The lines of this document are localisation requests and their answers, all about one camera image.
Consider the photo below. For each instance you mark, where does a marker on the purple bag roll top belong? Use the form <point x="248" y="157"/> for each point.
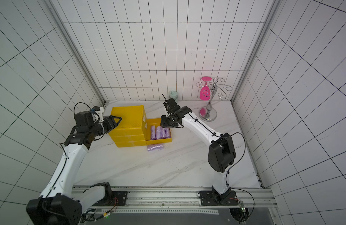
<point x="153" y="132"/>

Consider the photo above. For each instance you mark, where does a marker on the yellow drawer cabinet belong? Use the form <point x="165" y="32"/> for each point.
<point x="132" y="130"/>

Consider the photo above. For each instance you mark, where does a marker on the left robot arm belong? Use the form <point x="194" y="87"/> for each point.
<point x="55" y="205"/>

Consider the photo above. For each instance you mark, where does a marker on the chrome glass rack stand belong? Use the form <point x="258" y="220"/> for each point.
<point x="217" y="87"/>

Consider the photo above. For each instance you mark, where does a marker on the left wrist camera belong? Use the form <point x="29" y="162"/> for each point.
<point x="97" y="113"/>

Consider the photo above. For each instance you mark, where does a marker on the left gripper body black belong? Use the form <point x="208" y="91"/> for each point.
<point x="99" y="129"/>

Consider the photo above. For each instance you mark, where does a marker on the mint green jar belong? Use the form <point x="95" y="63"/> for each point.
<point x="174" y="95"/>

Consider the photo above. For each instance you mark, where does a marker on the pink plastic wine glass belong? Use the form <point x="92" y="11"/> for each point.
<point x="205" y="92"/>

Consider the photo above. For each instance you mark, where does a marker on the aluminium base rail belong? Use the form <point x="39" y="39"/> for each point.
<point x="114" y="199"/>

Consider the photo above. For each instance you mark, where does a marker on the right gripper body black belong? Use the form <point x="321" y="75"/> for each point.
<point x="172" y="111"/>

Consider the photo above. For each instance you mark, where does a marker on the purple bag roll bottom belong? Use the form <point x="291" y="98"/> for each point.
<point x="163" y="133"/>

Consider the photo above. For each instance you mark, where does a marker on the yellow bottom drawer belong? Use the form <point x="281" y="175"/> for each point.
<point x="154" y="122"/>

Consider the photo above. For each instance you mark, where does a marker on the purple bag roll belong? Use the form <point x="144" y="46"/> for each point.
<point x="153" y="147"/>
<point x="153" y="132"/>
<point x="163" y="133"/>
<point x="158" y="132"/>
<point x="167" y="133"/>

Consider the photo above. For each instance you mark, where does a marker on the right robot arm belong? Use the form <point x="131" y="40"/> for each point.
<point x="221" y="153"/>

